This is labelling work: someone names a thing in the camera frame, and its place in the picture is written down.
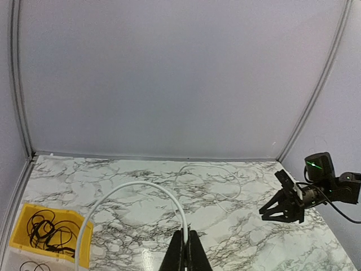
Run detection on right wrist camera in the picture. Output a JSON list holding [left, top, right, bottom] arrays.
[[275, 169, 303, 203]]

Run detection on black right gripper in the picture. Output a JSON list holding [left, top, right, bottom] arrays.
[[259, 187, 307, 223]]

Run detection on long thin black cable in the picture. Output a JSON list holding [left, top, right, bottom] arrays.
[[27, 209, 81, 256]]

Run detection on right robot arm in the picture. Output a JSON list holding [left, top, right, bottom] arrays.
[[259, 152, 360, 224]]

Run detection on white cable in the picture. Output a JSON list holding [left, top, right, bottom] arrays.
[[73, 163, 242, 271]]

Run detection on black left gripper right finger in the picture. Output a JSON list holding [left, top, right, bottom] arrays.
[[186, 230, 212, 271]]

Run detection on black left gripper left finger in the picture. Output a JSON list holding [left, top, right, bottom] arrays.
[[159, 230, 186, 271]]

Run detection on far yellow plastic bin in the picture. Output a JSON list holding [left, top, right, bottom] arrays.
[[9, 203, 85, 263]]

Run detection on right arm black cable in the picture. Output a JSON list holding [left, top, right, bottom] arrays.
[[293, 166, 361, 224]]

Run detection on white translucent plastic bin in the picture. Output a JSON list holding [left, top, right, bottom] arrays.
[[1, 247, 74, 271]]

